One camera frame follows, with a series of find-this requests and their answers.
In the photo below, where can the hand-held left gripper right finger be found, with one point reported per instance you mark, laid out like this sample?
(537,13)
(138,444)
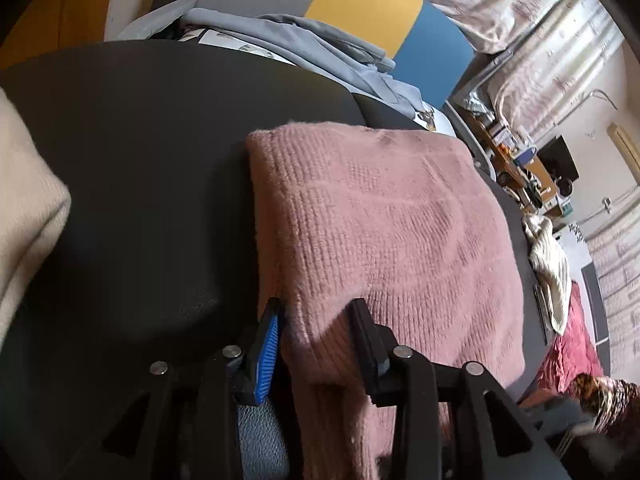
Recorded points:
(367,355)

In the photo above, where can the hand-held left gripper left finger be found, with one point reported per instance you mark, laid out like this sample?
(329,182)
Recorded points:
(267,355)

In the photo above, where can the pink knit sweater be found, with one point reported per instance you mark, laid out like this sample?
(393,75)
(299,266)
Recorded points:
(390,220)

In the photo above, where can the white ribbed knit sweater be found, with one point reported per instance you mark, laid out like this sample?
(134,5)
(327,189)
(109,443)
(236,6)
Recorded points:
(550,270)

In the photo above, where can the pink-red blanket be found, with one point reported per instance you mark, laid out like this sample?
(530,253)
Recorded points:
(570,355)

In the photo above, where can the white printed box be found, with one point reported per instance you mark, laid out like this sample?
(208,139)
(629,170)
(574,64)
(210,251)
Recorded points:
(575,245)

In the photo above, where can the white printed cushion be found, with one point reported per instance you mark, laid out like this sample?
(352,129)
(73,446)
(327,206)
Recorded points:
(435,120)

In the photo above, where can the wooden desk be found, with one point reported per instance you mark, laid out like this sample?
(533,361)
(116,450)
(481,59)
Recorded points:
(542,180)

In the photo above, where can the assorted small desk clutter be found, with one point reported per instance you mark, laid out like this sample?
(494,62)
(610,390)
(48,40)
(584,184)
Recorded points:
(510,150)

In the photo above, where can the blue container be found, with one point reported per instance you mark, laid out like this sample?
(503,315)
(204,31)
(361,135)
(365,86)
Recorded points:
(525,156)

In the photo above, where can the silver foil bag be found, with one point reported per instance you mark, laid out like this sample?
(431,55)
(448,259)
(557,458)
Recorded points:
(475,105)

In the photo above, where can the black monitor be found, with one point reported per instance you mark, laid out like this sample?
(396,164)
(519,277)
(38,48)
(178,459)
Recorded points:
(557,160)

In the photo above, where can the cream knit sweater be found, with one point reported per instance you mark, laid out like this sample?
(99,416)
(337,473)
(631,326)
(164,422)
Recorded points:
(25,200)

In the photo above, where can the grey-blue hoodie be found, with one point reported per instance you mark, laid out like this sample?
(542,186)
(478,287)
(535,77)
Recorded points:
(300,40)

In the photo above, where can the beige floral curtain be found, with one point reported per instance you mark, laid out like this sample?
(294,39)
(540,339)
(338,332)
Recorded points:
(560,70)

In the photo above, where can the grey yellow blue chair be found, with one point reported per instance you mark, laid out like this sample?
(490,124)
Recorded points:
(360,5)

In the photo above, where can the orange wooden wardrobe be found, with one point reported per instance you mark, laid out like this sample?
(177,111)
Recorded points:
(60,10)

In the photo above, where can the beige wall air conditioner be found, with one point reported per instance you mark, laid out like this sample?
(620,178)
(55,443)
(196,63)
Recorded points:
(625,150)

